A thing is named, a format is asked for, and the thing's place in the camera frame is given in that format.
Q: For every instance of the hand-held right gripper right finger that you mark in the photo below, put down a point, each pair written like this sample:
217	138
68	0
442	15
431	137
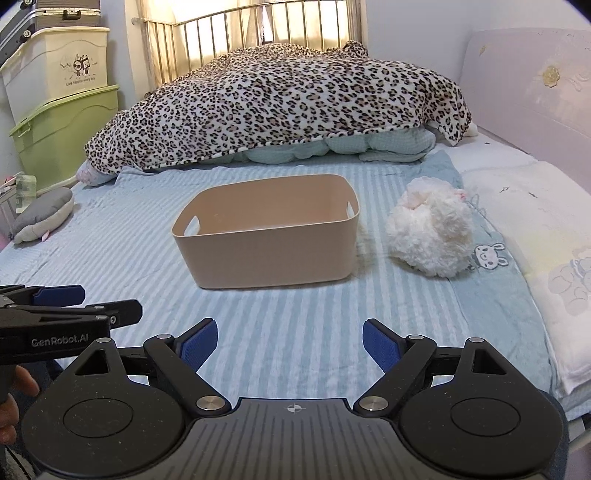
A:
383	344

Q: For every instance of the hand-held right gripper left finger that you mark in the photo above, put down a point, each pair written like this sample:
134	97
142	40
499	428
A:
198	344

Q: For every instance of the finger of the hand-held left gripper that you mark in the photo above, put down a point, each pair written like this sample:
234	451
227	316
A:
124	311
60	295

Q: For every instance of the beige plastic storage bin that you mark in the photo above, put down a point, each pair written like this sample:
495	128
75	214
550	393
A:
263	258

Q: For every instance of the person's left hand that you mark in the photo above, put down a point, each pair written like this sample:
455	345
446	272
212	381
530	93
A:
9	422

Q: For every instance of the grey cushion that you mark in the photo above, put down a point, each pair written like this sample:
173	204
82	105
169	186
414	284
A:
44	210

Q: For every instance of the blue striped bed blanket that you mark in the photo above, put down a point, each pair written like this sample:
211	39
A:
286	318

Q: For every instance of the pale green packet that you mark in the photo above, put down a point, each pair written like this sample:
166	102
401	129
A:
27	191

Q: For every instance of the white fluffy plush toy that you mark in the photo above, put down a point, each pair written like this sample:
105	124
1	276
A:
431	230

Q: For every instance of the pink floral pillow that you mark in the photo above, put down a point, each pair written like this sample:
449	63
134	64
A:
90	174

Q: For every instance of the green plastic storage box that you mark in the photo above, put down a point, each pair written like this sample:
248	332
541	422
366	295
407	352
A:
64	134

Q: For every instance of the white cartoon print pillow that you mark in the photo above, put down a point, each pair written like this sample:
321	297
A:
545	221

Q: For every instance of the white plastic storage box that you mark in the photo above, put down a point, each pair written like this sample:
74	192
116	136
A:
46	83

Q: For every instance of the leopard print blanket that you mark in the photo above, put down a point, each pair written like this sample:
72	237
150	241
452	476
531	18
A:
277	101

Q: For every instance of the silver suitcase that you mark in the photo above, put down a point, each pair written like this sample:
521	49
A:
55	14

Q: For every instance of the pink padded headboard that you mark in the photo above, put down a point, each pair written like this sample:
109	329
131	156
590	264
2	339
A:
517	92

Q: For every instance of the cream curtain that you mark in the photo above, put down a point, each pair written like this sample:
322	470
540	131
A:
295	23

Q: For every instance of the metal bed frame railing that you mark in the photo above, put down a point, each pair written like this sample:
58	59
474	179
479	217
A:
182	50

